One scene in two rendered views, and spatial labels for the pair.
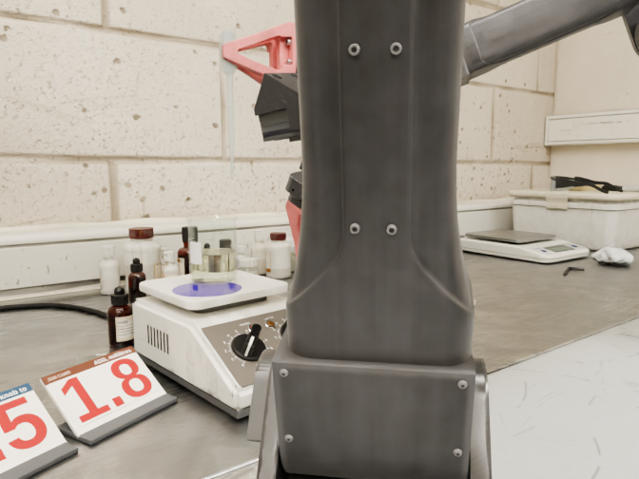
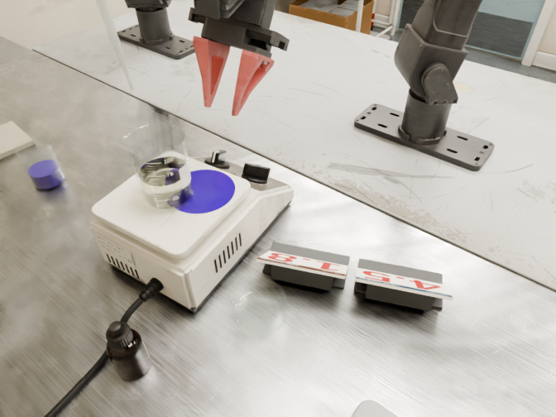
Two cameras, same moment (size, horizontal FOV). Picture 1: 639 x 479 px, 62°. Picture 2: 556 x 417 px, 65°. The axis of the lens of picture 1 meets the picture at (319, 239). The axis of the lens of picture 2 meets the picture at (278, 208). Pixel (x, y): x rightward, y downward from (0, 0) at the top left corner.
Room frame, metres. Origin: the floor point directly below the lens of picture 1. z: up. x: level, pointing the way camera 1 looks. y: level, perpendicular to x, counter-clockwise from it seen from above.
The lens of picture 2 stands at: (0.54, 0.46, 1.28)
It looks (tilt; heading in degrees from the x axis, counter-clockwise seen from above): 43 degrees down; 255
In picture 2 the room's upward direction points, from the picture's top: 1 degrees counter-clockwise
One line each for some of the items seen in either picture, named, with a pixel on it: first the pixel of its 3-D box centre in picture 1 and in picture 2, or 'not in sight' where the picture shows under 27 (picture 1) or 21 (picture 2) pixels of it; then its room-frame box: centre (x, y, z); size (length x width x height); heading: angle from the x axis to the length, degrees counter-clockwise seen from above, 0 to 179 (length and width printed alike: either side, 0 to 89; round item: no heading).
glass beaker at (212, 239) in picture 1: (213, 247); (160, 168); (0.56, 0.11, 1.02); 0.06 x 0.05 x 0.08; 173
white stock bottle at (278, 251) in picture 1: (278, 255); not in sight; (1.00, 0.08, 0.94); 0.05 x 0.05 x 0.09
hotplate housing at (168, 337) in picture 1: (227, 331); (195, 214); (0.53, 0.10, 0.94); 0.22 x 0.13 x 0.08; 43
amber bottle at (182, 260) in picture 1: (190, 258); not in sight; (0.89, 0.22, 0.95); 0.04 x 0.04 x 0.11
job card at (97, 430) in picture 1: (112, 390); (305, 259); (0.43, 0.18, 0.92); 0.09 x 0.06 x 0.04; 149
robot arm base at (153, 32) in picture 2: not in sight; (154, 24); (0.54, -0.50, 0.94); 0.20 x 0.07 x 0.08; 127
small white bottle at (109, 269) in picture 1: (109, 269); not in sight; (0.87, 0.35, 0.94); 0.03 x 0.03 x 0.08
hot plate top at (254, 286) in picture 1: (213, 286); (174, 198); (0.55, 0.11, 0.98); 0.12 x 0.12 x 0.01; 43
